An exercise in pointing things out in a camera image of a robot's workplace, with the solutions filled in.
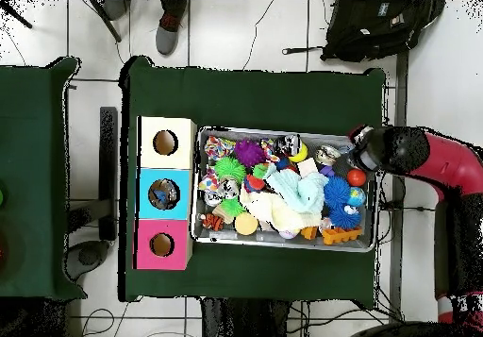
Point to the orange striped tiger plush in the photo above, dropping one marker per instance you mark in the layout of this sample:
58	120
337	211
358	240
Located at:
213	222

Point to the clear plastic bottle blue label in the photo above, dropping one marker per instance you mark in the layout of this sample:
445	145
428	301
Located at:
160	197

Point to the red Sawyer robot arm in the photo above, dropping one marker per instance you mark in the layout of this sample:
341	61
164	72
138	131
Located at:
449	163

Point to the clear mesh bin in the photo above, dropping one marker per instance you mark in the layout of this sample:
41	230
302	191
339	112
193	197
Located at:
264	240

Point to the wooden box with three holes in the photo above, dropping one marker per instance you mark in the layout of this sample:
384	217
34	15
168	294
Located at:
166	155

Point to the blue fuzzy toy with eyes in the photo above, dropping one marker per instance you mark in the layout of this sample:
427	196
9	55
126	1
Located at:
337	191

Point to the crushed black can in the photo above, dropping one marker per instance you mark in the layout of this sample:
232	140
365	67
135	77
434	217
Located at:
288	142

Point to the mint green cloth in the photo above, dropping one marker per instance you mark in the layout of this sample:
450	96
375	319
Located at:
302	191

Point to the dark green table cloth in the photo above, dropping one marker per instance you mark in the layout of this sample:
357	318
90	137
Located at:
264	99
30	163

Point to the purple spiky rubber ball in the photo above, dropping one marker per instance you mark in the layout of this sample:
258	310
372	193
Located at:
249	152

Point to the black backpack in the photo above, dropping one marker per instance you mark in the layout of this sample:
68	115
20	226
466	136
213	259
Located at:
377	31

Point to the cream cloth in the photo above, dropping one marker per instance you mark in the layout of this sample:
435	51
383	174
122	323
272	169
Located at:
271	210

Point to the green spiky rubber ball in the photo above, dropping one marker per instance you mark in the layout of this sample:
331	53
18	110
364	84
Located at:
229	168

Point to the person's foot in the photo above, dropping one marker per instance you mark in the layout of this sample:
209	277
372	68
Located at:
115	8
168	35

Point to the black standing panel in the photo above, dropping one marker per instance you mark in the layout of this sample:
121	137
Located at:
108	172

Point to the black tripod leg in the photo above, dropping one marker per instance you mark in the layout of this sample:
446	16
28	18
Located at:
107	23
17	16

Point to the grey stand foot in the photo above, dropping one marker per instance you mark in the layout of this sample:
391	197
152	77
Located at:
88	256

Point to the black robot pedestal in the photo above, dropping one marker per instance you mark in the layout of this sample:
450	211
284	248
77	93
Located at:
241	318

